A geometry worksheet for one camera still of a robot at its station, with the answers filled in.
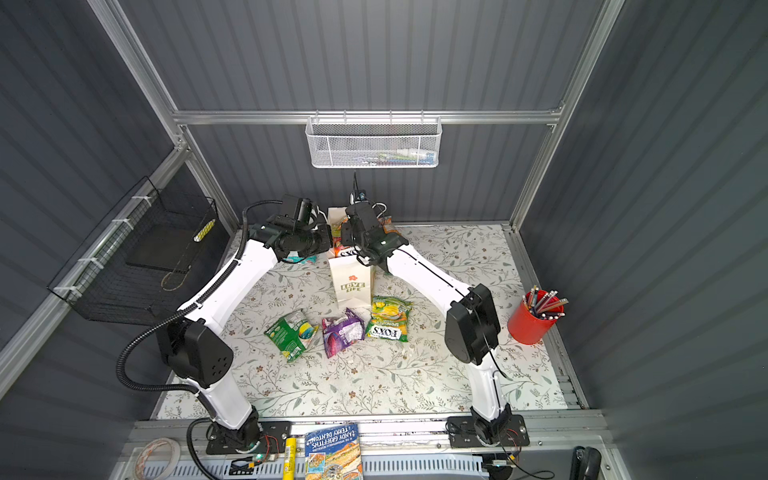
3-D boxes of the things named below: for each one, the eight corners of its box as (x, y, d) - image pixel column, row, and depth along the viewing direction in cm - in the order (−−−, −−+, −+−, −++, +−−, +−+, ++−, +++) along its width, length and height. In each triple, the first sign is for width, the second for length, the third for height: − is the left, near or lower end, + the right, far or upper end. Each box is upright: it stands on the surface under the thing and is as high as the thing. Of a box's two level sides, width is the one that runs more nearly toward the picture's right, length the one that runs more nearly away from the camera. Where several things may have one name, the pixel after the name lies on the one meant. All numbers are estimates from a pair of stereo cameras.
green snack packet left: (269, 339, 92) (262, 331, 88) (301, 313, 98) (297, 304, 93) (291, 365, 87) (285, 358, 82) (324, 336, 93) (320, 328, 88)
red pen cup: (508, 344, 91) (528, 319, 78) (500, 315, 97) (517, 287, 84) (549, 344, 91) (575, 319, 78) (538, 315, 97) (561, 287, 84)
